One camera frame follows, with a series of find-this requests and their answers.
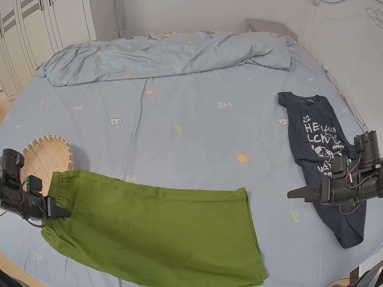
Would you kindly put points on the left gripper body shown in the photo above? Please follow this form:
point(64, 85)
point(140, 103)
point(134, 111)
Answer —
point(37, 206)

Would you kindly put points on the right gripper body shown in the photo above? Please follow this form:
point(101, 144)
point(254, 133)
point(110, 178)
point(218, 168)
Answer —
point(341, 191)

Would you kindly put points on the green shorts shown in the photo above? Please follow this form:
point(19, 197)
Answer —
point(149, 226)

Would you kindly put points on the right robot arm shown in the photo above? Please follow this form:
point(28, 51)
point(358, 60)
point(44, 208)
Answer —
point(366, 145)

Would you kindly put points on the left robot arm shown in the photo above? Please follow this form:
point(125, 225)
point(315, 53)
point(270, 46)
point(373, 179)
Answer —
point(10, 160)

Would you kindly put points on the round woven basket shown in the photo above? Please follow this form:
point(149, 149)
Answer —
point(45, 157)

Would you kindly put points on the bed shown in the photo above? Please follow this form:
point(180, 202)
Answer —
point(194, 115)

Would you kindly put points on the dark blue printed T-shirt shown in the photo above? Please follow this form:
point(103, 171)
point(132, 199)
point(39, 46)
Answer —
point(308, 121)

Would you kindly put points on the white wardrobe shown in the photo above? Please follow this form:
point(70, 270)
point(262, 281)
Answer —
point(30, 25)

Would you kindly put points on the grey bedside table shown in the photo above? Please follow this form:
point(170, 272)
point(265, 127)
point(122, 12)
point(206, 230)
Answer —
point(266, 25)

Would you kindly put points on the pale blue quilt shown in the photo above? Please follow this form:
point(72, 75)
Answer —
point(149, 61)

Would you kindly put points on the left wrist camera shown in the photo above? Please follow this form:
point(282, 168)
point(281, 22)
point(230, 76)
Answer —
point(35, 185)

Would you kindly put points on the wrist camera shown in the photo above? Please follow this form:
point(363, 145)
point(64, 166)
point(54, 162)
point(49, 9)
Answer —
point(339, 165)
point(35, 185)

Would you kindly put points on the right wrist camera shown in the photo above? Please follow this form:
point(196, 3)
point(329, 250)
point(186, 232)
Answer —
point(339, 165)

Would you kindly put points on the grey vertical wall duct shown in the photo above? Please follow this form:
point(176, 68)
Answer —
point(119, 7)

